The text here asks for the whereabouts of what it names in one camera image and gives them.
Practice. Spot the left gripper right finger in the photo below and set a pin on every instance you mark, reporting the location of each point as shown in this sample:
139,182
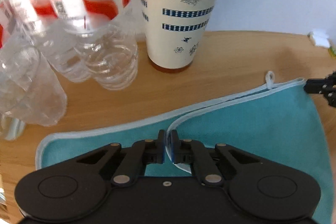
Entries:
197,156

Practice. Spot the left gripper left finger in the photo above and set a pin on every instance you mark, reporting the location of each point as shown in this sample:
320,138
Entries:
137,157

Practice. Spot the teal microfiber towel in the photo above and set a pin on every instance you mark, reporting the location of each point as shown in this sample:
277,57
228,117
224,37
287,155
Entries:
277,121

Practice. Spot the small green yellow object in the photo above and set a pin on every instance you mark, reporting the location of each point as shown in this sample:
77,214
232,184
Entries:
332,52

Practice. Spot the clear textured plastic cup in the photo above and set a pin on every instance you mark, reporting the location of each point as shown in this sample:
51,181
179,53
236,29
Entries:
30,89

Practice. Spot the small glass jar white lid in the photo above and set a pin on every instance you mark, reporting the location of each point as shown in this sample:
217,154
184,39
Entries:
11,128

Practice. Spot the right water bottle red label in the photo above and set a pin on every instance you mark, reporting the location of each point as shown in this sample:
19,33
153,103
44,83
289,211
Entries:
105,38

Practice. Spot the water bottle red label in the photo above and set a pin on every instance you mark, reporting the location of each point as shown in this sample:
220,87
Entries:
40,22
105,38

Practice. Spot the middle water bottle red label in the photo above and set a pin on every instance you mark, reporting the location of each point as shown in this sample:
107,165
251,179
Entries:
40,22

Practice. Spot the white box by wall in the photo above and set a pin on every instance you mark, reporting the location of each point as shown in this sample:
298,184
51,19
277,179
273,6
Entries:
319,38

